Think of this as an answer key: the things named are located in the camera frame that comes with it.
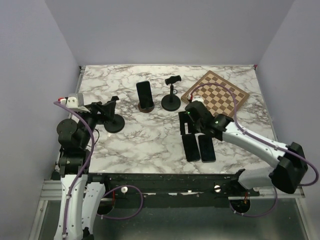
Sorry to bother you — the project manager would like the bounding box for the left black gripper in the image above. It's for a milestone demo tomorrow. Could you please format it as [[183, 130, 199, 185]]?
[[76, 100, 117, 148]]

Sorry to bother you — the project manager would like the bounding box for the black phone stand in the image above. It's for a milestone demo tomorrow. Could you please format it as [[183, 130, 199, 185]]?
[[103, 96, 125, 134], [161, 75, 182, 112]]

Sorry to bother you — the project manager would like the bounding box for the black phone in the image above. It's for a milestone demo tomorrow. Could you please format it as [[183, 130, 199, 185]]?
[[198, 135, 216, 163], [182, 134, 201, 162]]

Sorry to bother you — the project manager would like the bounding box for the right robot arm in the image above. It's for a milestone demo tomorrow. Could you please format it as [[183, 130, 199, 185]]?
[[185, 101, 308, 196]]

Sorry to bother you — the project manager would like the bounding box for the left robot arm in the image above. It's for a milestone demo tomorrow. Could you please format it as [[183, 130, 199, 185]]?
[[54, 96, 120, 240]]

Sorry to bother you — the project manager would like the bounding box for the round wooden phone stand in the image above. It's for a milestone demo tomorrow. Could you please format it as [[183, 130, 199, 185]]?
[[138, 102, 155, 113]]

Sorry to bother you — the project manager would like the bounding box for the blue phone on wooden stand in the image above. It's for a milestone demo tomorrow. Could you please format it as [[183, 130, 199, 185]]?
[[136, 81, 154, 109]]

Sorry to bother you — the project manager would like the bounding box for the wooden chessboard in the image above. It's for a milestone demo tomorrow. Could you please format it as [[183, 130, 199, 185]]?
[[181, 70, 250, 118]]

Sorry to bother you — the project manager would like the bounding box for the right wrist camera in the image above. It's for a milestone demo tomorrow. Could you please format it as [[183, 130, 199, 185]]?
[[188, 95, 204, 103]]

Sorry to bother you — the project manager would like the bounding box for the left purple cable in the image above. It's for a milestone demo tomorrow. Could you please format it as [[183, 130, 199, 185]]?
[[52, 97, 145, 238]]

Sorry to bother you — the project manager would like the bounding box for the purple cable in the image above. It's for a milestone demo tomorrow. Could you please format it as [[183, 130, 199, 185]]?
[[189, 83, 320, 218], [52, 97, 145, 238]]

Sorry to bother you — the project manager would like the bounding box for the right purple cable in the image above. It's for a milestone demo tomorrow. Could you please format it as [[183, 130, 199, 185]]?
[[189, 83, 320, 218]]

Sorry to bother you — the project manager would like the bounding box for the black front mounting rail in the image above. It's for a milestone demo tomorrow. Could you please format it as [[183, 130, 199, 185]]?
[[103, 173, 260, 209]]

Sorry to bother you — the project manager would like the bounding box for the aluminium frame rail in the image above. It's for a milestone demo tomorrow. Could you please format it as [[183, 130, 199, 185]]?
[[28, 180, 61, 240]]

